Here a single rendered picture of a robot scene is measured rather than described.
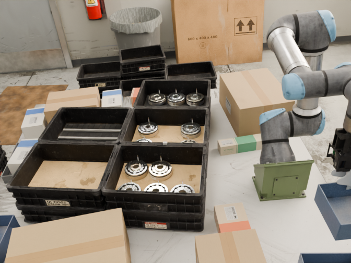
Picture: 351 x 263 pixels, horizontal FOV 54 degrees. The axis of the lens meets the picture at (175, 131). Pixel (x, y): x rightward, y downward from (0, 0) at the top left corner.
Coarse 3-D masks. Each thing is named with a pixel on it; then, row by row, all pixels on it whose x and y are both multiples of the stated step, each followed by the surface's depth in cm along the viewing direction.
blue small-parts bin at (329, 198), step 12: (324, 192) 105; (336, 192) 105; (348, 192) 106; (324, 204) 100; (336, 204) 105; (348, 204) 104; (324, 216) 100; (336, 216) 93; (348, 216) 101; (336, 228) 94; (348, 228) 92; (336, 240) 95
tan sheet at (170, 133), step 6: (162, 126) 183; (168, 126) 183; (174, 126) 182; (180, 126) 182; (162, 132) 179; (168, 132) 179; (174, 132) 178; (180, 132) 178; (138, 138) 176; (150, 138) 176; (156, 138) 175; (162, 138) 175; (168, 138) 175; (174, 138) 174; (180, 138) 174; (186, 138) 174; (198, 138) 173
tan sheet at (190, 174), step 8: (176, 168) 157; (184, 168) 156; (192, 168) 156; (200, 168) 156; (120, 176) 155; (176, 176) 153; (184, 176) 152; (192, 176) 152; (200, 176) 152; (120, 184) 151; (144, 184) 150; (168, 184) 149; (176, 184) 149; (192, 184) 148
